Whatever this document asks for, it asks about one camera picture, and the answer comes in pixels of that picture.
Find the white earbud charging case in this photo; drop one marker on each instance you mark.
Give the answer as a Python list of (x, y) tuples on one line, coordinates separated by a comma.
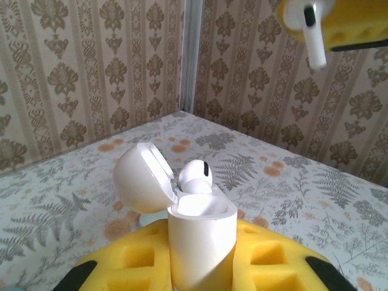
[(197, 242)]

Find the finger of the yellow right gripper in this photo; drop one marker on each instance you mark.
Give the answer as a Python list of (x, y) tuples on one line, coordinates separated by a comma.
[(291, 31), (354, 18)]

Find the white stem earbud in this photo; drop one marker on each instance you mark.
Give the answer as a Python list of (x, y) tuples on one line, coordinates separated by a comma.
[(194, 175), (315, 42)]

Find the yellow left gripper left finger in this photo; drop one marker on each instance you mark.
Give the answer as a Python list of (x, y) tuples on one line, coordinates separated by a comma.
[(133, 263)]

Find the aluminium corner post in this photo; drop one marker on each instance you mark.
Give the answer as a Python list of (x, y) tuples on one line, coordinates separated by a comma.
[(191, 54)]

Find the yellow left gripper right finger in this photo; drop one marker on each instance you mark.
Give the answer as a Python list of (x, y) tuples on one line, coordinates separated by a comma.
[(272, 266)]

